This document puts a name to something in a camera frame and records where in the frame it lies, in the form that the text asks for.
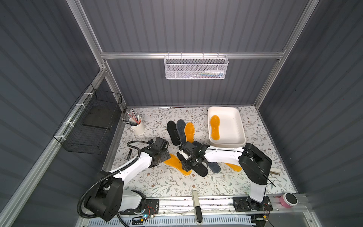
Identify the dark grey insole upper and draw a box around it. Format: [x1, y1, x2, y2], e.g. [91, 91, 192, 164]
[176, 119, 186, 145]

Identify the black insole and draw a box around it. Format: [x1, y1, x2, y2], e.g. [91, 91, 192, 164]
[177, 152, 208, 177]
[167, 121, 181, 146]

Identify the pink tape roll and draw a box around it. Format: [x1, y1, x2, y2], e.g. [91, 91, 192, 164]
[279, 193, 298, 208]

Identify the black wire basket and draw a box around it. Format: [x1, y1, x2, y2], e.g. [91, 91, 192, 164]
[54, 82, 123, 156]

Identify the white handle tool front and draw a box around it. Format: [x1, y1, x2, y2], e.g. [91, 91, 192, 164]
[192, 190, 203, 225]

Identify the small white object on table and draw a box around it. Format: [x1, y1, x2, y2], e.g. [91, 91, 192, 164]
[270, 167, 281, 175]

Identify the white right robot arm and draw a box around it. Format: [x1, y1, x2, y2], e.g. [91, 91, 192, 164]
[177, 141, 272, 204]

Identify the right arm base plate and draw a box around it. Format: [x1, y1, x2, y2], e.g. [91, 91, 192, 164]
[232, 196, 273, 212]

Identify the yellow fleece insole upper middle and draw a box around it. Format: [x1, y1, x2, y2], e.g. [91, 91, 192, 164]
[184, 122, 195, 143]

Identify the white plastic storage box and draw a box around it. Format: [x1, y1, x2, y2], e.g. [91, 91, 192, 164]
[208, 107, 246, 148]

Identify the dark grey insole lower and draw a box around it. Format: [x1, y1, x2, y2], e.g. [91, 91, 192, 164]
[193, 141, 221, 174]

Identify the white wire mesh basket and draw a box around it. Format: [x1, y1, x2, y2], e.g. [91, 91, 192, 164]
[164, 55, 229, 80]

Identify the white pen cup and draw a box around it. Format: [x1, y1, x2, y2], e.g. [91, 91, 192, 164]
[122, 109, 145, 135]

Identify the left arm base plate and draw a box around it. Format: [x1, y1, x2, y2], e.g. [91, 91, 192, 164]
[120, 199, 160, 215]

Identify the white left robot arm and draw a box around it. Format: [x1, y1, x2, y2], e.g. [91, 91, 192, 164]
[77, 137, 171, 221]

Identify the dark grey insole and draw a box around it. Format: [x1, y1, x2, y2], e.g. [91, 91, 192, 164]
[193, 141, 221, 174]
[176, 119, 186, 145]

